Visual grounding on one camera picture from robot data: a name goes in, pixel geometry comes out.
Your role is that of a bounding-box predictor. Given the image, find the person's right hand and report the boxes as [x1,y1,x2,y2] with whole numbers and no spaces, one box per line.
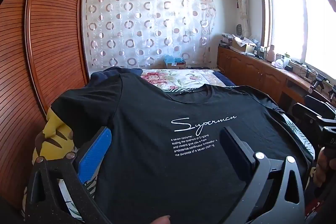
[312,147,336,188]

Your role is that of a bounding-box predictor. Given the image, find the person's left hand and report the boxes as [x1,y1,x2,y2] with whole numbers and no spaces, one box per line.
[152,215,172,224]

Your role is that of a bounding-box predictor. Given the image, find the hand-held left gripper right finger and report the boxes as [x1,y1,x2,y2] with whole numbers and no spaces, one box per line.
[220,126,307,224]

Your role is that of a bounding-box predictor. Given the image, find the floral blanket with navy border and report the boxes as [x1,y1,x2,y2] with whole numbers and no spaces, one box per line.
[91,67,234,94]

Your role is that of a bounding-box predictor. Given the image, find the open cardboard box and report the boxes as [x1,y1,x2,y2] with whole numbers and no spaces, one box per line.
[231,36,258,54]

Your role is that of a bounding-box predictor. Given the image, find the circle print wall cloth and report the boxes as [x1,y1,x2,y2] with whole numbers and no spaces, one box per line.
[83,0,217,71]

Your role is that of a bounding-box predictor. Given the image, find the yellow plush toy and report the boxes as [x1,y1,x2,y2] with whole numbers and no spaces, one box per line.
[31,106,79,169]

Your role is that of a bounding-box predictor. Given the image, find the wooden frame window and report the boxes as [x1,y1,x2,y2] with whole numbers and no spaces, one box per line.
[259,0,336,88]

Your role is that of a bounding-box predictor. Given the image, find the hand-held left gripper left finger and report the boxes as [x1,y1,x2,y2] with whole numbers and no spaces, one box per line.
[25,126,113,224]

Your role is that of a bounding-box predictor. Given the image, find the wooden slatted wardrobe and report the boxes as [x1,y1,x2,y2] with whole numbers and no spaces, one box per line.
[0,0,90,211]

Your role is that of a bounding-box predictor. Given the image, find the black desk gadgets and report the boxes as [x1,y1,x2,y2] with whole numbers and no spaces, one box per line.
[308,74,336,101]

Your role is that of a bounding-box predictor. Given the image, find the pink vase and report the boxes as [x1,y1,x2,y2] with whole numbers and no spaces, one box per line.
[266,45,276,61]

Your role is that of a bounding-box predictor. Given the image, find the long wooden cabinet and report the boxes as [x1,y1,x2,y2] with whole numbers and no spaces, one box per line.
[217,46,336,114]

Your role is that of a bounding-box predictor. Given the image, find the black printed t-shirt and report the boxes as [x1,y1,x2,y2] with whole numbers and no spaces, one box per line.
[50,74,315,224]

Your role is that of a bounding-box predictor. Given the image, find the leaf print bed sheet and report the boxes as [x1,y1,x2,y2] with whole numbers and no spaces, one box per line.
[58,114,315,218]

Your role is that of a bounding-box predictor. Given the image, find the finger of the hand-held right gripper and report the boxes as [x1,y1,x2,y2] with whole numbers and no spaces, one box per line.
[291,102,331,122]

